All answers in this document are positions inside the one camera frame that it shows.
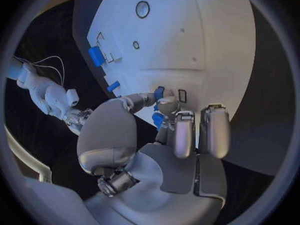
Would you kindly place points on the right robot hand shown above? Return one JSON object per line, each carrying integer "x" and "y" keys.
{"x": 76, "y": 116}

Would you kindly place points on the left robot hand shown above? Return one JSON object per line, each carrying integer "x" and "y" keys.
{"x": 145, "y": 172}

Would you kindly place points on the blue short peg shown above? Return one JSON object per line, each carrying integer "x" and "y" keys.
{"x": 119, "y": 96}

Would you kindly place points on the blue long peg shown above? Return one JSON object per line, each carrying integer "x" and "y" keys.
{"x": 114, "y": 85}

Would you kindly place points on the blue block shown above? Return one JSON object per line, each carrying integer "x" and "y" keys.
{"x": 95, "y": 56}

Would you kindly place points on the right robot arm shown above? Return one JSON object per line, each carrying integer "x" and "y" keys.
{"x": 39, "y": 86}

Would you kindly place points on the white task board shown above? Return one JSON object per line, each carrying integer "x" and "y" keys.
{"x": 164, "y": 41}

